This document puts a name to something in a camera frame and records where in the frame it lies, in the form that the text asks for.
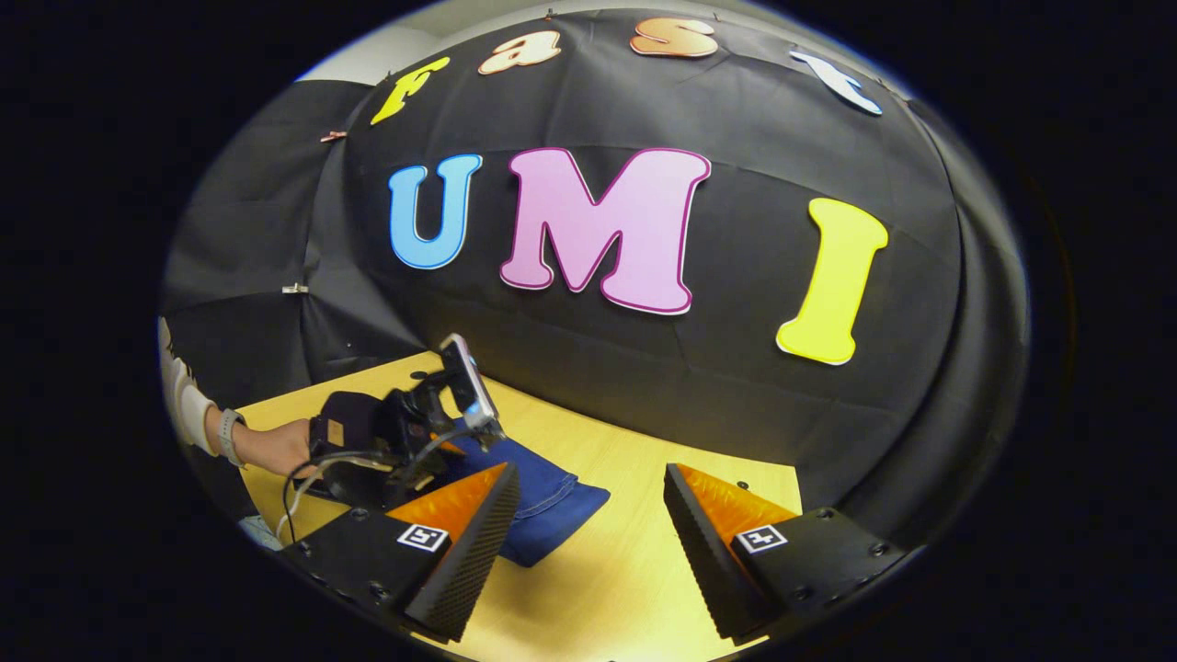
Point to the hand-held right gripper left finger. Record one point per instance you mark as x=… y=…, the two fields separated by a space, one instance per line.
x=464 y=561

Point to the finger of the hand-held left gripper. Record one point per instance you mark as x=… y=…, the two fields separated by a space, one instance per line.
x=432 y=460

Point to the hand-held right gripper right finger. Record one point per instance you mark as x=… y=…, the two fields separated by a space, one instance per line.
x=708 y=552

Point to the blue jeans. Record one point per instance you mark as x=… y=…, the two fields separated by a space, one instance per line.
x=552 y=506

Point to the grey wristwatch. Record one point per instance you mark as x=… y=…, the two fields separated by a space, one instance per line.
x=230 y=437

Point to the black backdrop cloth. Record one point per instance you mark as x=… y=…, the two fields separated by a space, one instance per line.
x=644 y=386

